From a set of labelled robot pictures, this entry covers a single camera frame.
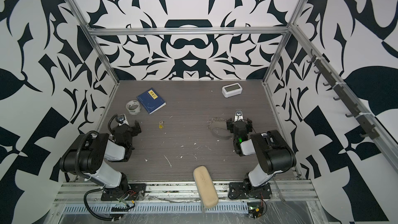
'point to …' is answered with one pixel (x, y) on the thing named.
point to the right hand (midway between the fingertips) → (241, 117)
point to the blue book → (151, 100)
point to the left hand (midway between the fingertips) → (126, 121)
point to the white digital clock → (232, 89)
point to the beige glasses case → (205, 187)
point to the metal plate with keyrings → (219, 128)
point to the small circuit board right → (255, 209)
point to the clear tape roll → (133, 107)
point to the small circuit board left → (116, 209)
